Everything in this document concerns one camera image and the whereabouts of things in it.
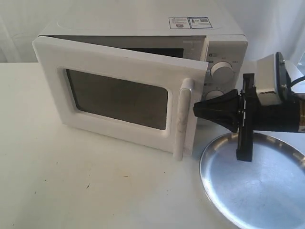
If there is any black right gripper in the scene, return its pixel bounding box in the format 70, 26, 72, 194
193, 73, 305, 162

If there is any white microwave door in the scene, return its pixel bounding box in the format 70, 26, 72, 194
33, 36, 208, 161

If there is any white microwave oven body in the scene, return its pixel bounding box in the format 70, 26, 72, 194
41, 5, 248, 96

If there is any lower white timer knob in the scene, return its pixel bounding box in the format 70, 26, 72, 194
202, 90, 224, 101

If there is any upper white control knob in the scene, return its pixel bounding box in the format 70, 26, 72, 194
210, 62, 234, 83

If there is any round steel tray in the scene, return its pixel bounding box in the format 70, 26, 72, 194
199, 133, 305, 229

